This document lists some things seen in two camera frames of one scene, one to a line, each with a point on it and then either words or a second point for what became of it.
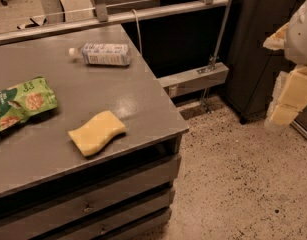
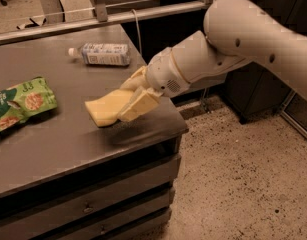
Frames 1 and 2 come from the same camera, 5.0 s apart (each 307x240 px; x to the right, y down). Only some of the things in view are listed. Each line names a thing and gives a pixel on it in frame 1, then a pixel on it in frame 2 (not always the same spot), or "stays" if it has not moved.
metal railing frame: [195, 78] stays
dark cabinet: [260, 9] stays
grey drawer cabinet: [44, 187] stays
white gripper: [301, 39] → [162, 73]
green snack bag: [17, 103] stays
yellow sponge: [95, 134] → [105, 110]
